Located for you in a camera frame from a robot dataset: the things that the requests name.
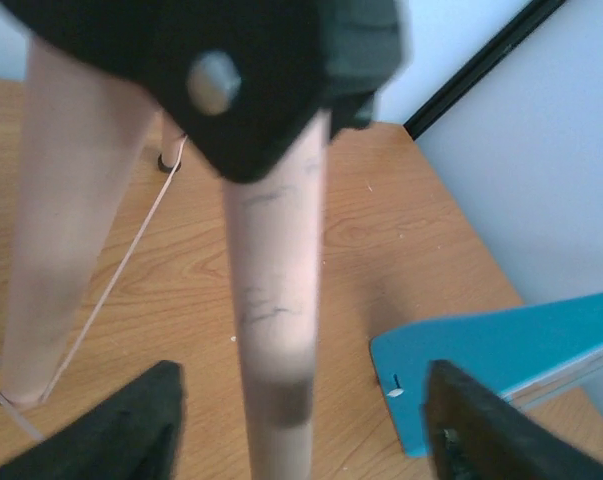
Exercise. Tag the black aluminium frame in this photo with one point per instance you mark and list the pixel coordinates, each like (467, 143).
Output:
(522, 25)

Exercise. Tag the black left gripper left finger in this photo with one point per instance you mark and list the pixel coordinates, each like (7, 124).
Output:
(133, 434)

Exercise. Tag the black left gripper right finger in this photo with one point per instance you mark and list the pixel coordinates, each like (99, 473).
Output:
(474, 434)

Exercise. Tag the blue metronome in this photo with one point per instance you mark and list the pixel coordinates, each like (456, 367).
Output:
(526, 355)

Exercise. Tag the pink music stand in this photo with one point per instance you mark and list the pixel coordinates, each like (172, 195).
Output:
(260, 88)

